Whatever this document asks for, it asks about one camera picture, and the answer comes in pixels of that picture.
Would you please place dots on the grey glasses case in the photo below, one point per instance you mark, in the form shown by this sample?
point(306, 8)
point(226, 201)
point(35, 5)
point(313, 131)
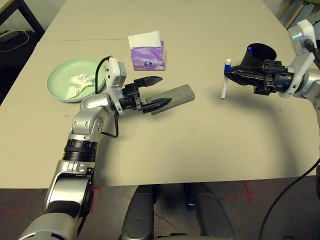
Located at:
point(178, 95)

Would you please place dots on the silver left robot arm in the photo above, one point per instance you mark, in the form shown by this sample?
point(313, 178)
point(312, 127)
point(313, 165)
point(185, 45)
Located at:
point(85, 125)

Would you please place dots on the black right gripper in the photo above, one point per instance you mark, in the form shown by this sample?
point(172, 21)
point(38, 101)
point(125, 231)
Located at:
point(273, 77)

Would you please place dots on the grey power adapter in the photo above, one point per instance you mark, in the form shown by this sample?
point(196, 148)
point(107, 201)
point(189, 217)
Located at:
point(7, 35)

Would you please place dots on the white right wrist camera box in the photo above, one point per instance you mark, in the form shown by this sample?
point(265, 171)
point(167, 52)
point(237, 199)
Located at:
point(301, 50)

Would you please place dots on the purple tissue pack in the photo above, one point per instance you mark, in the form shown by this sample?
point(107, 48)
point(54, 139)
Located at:
point(148, 57)

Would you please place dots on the white tissue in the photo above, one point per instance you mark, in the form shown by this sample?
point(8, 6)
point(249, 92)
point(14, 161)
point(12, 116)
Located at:
point(80, 81)

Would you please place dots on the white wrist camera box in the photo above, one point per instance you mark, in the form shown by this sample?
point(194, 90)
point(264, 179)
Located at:
point(301, 50)
point(115, 72)

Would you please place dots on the white whiteboard marker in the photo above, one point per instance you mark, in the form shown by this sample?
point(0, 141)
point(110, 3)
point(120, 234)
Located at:
point(224, 87)

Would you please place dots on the dark grey robot right leg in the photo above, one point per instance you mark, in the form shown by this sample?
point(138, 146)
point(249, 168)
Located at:
point(210, 215)

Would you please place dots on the green seat cushion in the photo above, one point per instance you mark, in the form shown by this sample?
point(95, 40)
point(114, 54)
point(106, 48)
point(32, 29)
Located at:
point(312, 1)

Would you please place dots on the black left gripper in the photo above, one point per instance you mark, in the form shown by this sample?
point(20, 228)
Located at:
point(130, 100)

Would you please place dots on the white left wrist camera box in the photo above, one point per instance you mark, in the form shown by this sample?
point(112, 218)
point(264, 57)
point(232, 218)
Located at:
point(115, 72)

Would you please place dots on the dark grey robot left leg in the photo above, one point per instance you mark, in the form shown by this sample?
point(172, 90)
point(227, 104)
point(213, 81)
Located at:
point(138, 215)

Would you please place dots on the wooden stool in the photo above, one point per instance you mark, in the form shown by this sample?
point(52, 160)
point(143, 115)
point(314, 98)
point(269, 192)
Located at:
point(291, 12)

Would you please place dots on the light green plate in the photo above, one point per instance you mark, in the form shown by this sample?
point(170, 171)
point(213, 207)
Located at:
point(60, 77)

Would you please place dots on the beige desk black frame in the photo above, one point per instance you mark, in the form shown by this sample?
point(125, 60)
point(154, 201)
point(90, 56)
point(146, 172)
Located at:
point(32, 20)

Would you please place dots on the dark grey robot leg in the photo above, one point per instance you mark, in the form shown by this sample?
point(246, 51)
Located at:
point(210, 215)
point(138, 215)

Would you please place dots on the black cup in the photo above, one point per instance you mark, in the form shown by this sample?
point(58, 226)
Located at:
point(250, 61)

